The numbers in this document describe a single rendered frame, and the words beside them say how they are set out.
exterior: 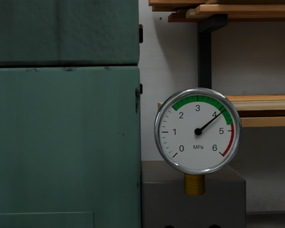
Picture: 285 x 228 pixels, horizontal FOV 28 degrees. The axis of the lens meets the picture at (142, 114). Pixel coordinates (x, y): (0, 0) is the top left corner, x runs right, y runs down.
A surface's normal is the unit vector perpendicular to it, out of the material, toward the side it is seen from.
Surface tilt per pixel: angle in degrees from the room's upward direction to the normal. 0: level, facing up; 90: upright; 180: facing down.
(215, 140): 90
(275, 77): 90
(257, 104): 89
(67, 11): 90
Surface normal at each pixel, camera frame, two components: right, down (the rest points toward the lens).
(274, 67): 0.08, 0.05
